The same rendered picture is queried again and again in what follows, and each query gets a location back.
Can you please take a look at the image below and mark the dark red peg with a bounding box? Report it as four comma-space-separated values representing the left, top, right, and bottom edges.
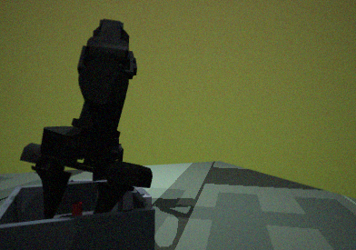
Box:
73, 202, 83, 215

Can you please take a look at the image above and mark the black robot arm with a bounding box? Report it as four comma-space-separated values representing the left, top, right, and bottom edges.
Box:
40, 18, 137, 166

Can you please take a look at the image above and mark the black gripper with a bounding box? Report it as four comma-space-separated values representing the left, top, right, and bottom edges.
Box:
20, 113, 153, 219

